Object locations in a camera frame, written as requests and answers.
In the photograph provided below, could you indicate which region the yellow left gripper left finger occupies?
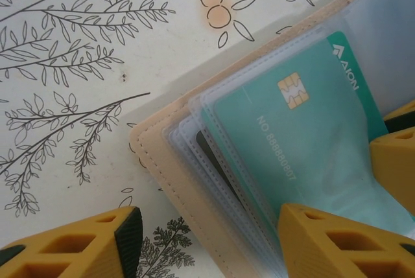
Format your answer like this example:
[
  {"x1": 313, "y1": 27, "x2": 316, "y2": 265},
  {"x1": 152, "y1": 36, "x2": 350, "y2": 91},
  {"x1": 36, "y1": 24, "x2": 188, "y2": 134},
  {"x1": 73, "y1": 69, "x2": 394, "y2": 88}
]
[{"x1": 0, "y1": 205, "x2": 144, "y2": 278}]

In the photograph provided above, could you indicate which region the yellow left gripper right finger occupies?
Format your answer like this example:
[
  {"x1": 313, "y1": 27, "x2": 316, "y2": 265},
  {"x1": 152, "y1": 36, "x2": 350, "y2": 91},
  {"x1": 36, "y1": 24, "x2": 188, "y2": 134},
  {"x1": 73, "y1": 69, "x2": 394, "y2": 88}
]
[{"x1": 278, "y1": 202, "x2": 415, "y2": 278}]

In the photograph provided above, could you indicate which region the green AION card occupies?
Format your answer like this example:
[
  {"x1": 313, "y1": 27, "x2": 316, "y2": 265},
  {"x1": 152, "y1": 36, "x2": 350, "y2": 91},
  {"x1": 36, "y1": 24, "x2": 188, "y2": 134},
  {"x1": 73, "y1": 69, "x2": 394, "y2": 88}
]
[{"x1": 199, "y1": 30, "x2": 415, "y2": 246}]

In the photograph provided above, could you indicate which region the floral table mat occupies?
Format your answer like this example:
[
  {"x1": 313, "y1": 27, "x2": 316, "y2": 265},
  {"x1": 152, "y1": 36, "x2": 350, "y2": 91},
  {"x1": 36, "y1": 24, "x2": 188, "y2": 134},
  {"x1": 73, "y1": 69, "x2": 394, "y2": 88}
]
[{"x1": 0, "y1": 0, "x2": 415, "y2": 278}]

